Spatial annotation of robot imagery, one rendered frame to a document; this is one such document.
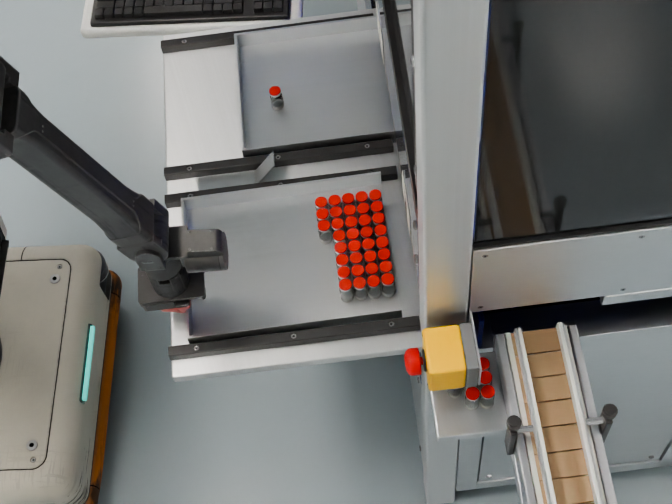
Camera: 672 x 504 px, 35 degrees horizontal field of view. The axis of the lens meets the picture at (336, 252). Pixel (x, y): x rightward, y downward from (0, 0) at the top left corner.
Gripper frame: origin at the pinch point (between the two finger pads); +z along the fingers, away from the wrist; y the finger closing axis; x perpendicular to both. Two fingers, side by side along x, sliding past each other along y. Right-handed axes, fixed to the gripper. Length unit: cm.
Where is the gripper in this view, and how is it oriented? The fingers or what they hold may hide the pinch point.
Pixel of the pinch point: (182, 307)
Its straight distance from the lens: 173.2
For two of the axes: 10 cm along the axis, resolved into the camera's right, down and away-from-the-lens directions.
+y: 9.9, -1.2, -0.1
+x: -1.0, -8.7, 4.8
